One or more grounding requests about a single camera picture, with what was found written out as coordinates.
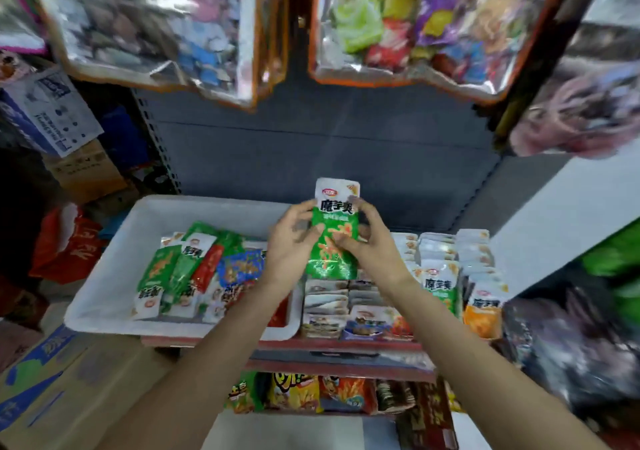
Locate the gold display box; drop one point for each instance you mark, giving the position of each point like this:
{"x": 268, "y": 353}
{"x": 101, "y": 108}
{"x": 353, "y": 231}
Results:
{"x": 322, "y": 335}

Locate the white blue carton box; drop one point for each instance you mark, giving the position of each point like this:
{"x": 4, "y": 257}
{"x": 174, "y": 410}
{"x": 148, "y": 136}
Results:
{"x": 45, "y": 110}

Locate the person's left forearm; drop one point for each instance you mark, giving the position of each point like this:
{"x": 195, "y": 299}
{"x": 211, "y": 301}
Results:
{"x": 190, "y": 375}

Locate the plain brown cardboard carton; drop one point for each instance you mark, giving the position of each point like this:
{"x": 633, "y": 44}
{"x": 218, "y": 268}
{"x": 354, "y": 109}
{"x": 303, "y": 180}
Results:
{"x": 85, "y": 170}

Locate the person's left hand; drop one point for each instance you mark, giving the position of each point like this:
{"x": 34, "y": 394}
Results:
{"x": 290, "y": 253}

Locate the pile of snack packets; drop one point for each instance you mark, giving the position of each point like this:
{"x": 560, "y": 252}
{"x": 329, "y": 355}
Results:
{"x": 190, "y": 265}

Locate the red display box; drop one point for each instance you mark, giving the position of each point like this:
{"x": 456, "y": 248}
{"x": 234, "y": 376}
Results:
{"x": 405, "y": 240}

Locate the black plastic wrapped bundle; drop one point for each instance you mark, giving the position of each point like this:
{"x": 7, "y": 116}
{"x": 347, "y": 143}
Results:
{"x": 570, "y": 350}

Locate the orange trimmed colourful candy bag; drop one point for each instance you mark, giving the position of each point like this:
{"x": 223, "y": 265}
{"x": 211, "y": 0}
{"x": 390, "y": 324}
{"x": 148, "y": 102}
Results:
{"x": 430, "y": 20}

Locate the person's right forearm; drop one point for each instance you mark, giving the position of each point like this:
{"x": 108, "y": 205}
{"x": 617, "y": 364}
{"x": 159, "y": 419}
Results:
{"x": 500, "y": 375}

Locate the yellow snack packets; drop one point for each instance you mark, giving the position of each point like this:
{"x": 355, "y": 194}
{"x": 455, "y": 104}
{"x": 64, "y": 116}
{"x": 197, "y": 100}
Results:
{"x": 452, "y": 395}

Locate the orange display box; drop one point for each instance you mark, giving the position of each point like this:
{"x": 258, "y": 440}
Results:
{"x": 505, "y": 310}

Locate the red plastic bag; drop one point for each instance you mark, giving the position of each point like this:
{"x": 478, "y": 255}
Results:
{"x": 65, "y": 245}

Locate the stack of green packs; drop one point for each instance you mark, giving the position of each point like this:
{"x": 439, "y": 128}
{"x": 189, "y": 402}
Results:
{"x": 615, "y": 265}

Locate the dark red white-label carton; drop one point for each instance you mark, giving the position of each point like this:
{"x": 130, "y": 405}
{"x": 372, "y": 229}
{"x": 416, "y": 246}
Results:
{"x": 425, "y": 420}

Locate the green display box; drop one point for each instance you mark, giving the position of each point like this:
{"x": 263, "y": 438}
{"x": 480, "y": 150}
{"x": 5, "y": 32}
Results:
{"x": 438, "y": 240}

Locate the blue print cardboard carton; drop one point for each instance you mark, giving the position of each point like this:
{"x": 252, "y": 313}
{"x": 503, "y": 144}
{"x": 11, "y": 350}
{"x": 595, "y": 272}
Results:
{"x": 65, "y": 385}

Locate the white plastic bin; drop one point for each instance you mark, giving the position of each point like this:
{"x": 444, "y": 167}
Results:
{"x": 100, "y": 285}

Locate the orange trimmed toy snack bag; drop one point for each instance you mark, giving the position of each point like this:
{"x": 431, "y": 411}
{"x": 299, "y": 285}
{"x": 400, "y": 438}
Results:
{"x": 150, "y": 20}

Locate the hanging pastel candy bag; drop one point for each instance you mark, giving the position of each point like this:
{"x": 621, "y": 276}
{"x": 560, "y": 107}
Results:
{"x": 15, "y": 10}

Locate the row of orange chip bags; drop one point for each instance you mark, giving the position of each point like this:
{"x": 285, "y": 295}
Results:
{"x": 310, "y": 393}

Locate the hanging pink candy bag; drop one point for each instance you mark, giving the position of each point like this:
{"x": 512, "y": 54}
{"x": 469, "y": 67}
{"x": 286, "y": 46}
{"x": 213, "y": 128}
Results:
{"x": 580, "y": 105}

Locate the hanging yellow green snack bags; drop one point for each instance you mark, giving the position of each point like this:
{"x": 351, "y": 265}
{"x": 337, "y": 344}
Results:
{"x": 530, "y": 55}

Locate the person's right hand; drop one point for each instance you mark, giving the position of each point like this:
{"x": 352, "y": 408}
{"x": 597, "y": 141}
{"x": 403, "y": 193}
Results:
{"x": 372, "y": 253}

